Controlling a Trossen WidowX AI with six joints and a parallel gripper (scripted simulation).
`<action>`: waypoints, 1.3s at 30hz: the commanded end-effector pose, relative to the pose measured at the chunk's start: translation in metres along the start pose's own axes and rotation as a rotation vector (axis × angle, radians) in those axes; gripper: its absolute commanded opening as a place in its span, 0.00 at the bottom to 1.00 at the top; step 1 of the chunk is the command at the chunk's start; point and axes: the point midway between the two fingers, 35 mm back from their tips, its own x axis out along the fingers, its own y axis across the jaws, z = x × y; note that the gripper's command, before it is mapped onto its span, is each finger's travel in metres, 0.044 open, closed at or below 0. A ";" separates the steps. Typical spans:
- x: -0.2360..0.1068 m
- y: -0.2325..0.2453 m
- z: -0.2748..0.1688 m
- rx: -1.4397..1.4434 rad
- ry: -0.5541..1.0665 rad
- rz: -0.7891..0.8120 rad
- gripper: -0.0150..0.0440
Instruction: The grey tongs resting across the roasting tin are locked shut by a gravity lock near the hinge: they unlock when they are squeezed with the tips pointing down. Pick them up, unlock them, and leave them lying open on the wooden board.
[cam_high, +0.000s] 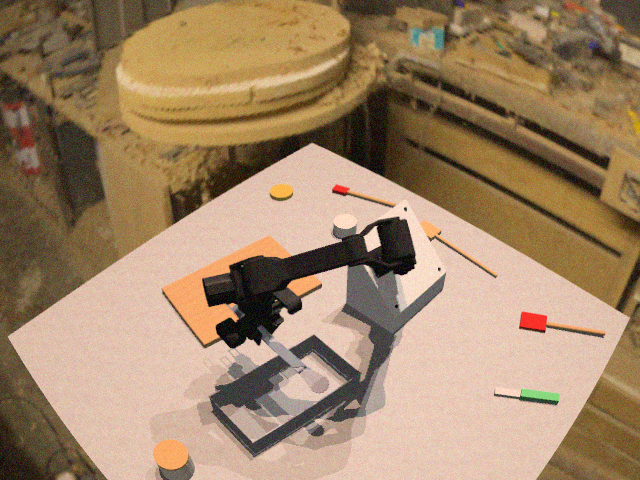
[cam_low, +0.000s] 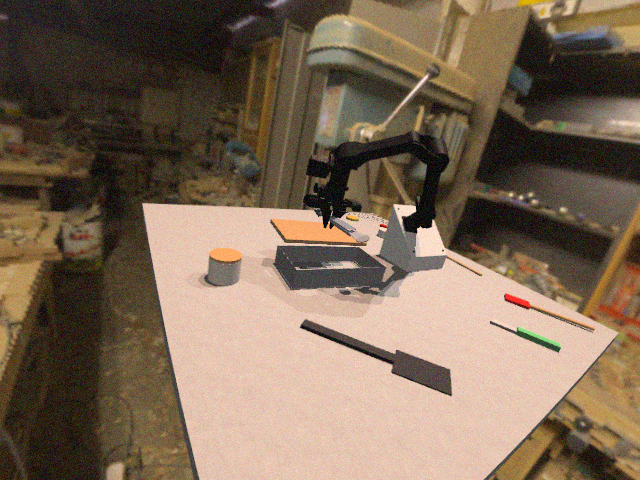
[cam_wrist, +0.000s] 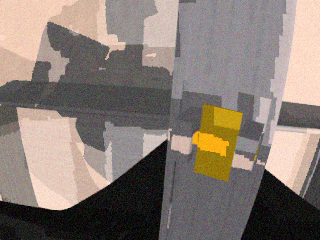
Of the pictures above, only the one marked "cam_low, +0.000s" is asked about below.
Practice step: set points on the dark grey spatula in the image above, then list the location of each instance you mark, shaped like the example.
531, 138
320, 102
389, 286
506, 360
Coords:
408, 366

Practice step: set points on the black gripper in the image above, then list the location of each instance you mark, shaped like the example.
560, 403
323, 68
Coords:
335, 195

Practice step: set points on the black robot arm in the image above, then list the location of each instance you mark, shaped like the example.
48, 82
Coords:
350, 155

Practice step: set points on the wooden board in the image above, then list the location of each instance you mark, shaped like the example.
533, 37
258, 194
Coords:
293, 231

